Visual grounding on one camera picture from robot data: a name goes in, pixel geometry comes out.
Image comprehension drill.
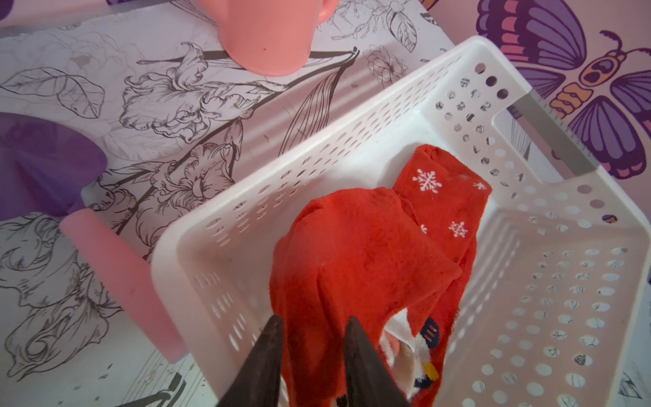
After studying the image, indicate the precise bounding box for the white plastic basket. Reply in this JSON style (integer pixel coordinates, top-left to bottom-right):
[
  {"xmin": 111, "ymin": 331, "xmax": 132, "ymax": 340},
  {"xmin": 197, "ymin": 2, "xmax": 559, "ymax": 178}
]
[{"xmin": 152, "ymin": 37, "xmax": 650, "ymax": 406}]

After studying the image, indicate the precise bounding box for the red snowflake santa sock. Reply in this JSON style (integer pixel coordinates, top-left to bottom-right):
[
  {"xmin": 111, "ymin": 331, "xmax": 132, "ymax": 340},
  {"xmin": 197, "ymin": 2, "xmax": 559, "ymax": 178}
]
[{"xmin": 391, "ymin": 143, "xmax": 493, "ymax": 337}]

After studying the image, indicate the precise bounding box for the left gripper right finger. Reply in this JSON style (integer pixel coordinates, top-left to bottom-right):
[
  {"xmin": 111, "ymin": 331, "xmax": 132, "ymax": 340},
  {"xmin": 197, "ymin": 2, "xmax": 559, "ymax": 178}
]
[{"xmin": 343, "ymin": 316, "xmax": 410, "ymax": 407}]

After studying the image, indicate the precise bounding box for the red penguin sock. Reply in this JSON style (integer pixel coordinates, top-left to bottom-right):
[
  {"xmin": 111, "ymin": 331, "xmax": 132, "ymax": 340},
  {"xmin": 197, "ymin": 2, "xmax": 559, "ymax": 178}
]
[{"xmin": 380, "ymin": 241, "xmax": 477, "ymax": 406}]

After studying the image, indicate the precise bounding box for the purple pink garden trowel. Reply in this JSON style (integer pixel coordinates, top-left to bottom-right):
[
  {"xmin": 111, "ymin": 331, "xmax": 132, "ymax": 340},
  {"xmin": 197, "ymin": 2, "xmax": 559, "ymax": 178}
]
[{"xmin": 1, "ymin": 113, "xmax": 188, "ymax": 363}]

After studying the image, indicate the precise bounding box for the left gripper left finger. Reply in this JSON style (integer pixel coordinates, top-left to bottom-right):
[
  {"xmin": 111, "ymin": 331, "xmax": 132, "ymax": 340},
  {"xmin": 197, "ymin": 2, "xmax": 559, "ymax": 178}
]
[{"xmin": 217, "ymin": 315, "xmax": 284, "ymax": 407}]

